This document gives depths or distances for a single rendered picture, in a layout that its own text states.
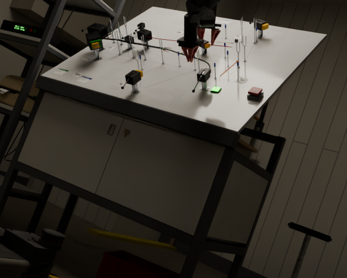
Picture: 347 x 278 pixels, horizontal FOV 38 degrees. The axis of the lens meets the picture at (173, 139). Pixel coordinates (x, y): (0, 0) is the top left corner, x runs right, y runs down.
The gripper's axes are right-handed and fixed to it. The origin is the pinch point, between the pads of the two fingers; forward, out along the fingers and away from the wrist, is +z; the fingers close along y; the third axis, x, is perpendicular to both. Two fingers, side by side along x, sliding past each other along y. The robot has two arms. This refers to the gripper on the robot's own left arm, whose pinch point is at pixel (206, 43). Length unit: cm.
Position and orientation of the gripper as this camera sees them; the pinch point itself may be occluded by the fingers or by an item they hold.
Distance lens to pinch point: 234.4
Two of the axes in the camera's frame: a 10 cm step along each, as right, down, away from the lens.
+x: -4.5, 1.6, -8.8
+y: -8.9, -1.9, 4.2
